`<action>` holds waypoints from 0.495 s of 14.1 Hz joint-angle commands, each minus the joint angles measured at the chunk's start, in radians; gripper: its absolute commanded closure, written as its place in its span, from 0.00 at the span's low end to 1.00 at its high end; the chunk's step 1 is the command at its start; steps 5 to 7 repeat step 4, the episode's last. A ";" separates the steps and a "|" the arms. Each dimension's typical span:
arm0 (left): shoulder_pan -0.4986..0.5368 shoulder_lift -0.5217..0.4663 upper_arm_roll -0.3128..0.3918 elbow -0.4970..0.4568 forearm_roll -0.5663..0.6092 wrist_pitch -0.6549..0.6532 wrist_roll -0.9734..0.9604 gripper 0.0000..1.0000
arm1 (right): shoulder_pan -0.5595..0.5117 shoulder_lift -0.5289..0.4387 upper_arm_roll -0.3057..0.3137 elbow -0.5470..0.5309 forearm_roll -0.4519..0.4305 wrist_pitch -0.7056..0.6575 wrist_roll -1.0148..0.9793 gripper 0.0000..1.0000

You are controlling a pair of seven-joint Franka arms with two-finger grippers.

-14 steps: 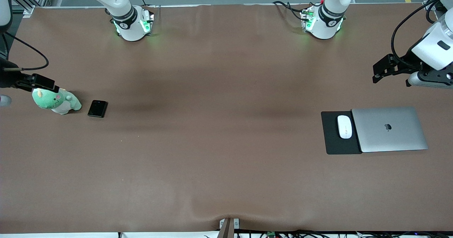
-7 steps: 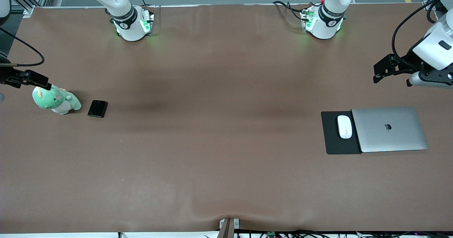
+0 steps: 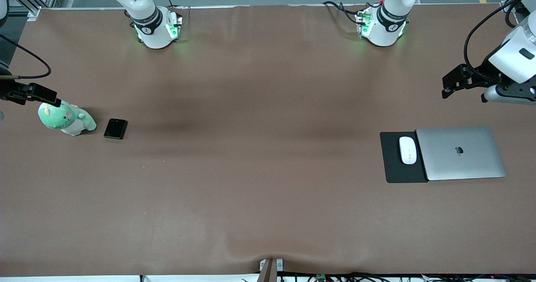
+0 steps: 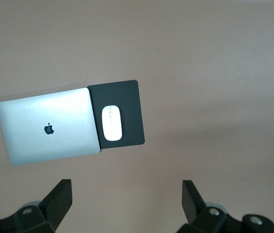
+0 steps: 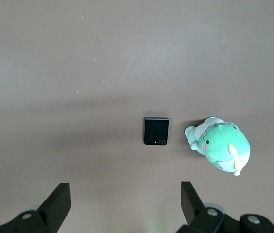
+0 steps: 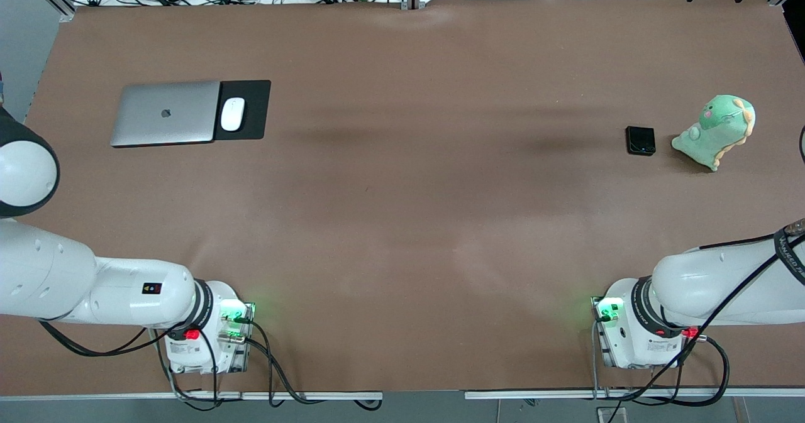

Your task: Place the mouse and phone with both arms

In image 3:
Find black smartphone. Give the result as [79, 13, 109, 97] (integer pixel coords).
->
[103, 118, 128, 140]

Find white computer mouse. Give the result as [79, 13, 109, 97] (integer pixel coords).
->
[399, 136, 418, 165]

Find black mouse pad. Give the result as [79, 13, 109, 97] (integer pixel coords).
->
[380, 131, 429, 184]

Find green dinosaur plush toy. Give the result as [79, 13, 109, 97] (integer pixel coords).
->
[38, 99, 97, 137]

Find silver laptop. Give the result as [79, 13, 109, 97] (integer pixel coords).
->
[416, 126, 508, 181]

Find brown table cover mat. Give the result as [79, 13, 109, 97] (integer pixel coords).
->
[0, 3, 536, 276]

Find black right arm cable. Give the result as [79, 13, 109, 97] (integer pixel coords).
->
[0, 34, 52, 80]

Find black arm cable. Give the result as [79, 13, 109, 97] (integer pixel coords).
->
[0, 34, 52, 80]
[464, 0, 536, 81]

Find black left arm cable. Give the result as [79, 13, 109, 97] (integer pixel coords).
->
[464, 0, 536, 81]

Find black base cables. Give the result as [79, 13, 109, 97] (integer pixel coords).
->
[322, 0, 369, 26]

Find brown post with white brackets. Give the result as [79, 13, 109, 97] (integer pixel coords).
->
[259, 258, 284, 282]

